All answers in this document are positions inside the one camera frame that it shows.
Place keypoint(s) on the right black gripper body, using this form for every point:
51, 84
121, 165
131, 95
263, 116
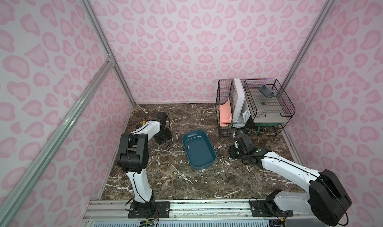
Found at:
239, 150

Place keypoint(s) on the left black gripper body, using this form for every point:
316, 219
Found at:
164, 135

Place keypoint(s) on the teal plastic storage box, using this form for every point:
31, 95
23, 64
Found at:
199, 150

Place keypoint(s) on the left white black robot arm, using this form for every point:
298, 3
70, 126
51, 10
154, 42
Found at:
133, 157

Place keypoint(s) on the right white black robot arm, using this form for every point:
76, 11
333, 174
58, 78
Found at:
323, 194

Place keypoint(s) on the pink folder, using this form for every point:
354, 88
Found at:
225, 115

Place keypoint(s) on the green item under tray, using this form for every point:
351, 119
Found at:
268, 129

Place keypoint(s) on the white binder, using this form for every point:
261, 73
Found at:
240, 109

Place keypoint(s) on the beige paper tray sheet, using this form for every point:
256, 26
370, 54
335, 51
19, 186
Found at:
275, 111

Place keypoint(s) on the grey stapler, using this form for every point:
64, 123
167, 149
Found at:
266, 91

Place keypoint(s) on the black wire desk organizer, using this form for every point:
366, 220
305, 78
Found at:
225, 92

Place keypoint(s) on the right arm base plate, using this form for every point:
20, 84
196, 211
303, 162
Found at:
267, 209

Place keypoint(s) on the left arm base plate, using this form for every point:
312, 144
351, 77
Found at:
149, 210

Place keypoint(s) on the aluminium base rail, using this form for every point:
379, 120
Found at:
194, 213

